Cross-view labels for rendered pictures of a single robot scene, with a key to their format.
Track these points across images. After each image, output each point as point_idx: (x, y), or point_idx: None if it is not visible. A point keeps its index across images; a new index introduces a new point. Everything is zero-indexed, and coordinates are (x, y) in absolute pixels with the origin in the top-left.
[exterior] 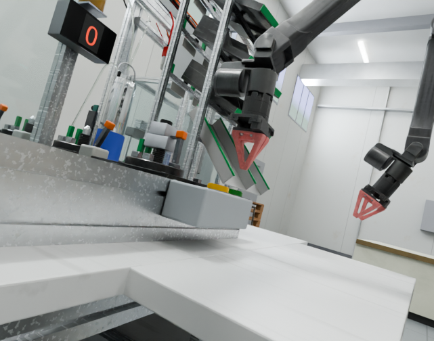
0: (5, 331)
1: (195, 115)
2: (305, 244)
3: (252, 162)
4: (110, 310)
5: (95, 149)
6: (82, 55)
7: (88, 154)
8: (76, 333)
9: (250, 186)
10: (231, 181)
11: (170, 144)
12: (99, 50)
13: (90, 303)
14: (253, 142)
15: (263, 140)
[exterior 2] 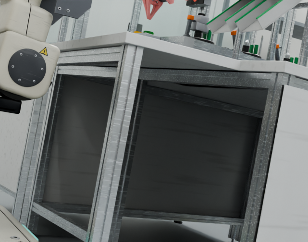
0: (82, 68)
1: None
2: (274, 64)
3: (147, 13)
4: (96, 72)
5: None
6: (203, 6)
7: None
8: (89, 73)
9: (228, 25)
10: (223, 29)
11: (191, 25)
12: (198, 0)
13: (91, 67)
14: (151, 3)
15: (143, 0)
